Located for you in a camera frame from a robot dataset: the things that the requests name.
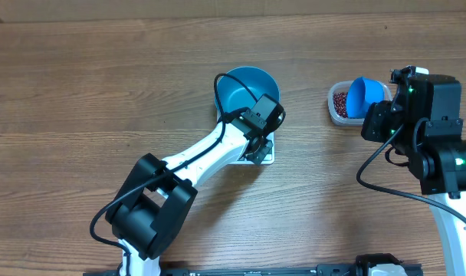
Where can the blue plastic measuring scoop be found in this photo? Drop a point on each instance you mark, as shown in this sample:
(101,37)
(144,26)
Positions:
(363,92)

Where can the red beans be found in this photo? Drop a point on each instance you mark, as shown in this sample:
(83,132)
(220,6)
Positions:
(339,102)

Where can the white digital kitchen scale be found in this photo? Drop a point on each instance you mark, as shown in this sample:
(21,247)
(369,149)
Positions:
(270,157)

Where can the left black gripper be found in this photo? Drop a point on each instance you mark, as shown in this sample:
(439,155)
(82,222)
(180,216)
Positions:
(261,154)

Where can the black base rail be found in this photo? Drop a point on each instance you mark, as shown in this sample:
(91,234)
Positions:
(364,265)

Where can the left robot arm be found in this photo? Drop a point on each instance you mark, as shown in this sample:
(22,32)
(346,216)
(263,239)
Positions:
(151,207)

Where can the blue metal bowl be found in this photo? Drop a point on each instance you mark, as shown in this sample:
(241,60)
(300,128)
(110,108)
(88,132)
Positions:
(233,95)

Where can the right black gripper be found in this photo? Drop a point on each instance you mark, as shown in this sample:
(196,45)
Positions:
(375,122)

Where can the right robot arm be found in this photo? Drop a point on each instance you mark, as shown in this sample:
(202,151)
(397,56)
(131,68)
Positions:
(423,123)

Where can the clear plastic container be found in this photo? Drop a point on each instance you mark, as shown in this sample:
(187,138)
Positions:
(344,87)

